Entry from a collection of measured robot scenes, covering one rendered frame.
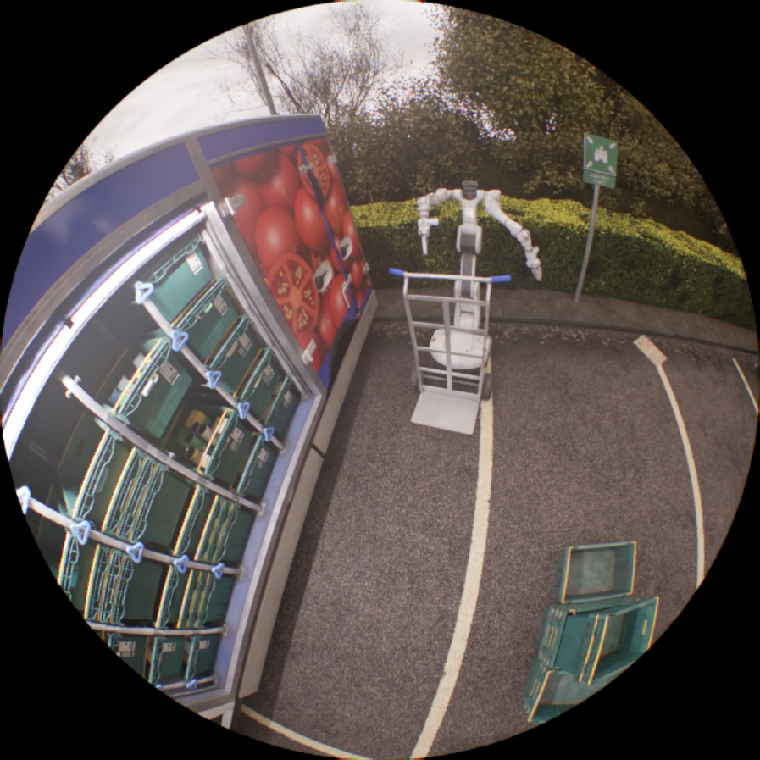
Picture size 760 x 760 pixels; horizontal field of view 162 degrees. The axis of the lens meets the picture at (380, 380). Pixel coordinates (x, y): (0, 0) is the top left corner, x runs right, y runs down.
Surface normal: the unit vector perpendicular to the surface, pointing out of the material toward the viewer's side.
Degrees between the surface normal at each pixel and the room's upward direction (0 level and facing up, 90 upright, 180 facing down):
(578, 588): 0
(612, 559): 0
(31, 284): 90
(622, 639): 65
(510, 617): 0
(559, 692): 21
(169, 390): 98
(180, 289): 97
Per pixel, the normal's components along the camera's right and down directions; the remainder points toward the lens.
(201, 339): 0.97, 0.08
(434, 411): -0.22, -0.62
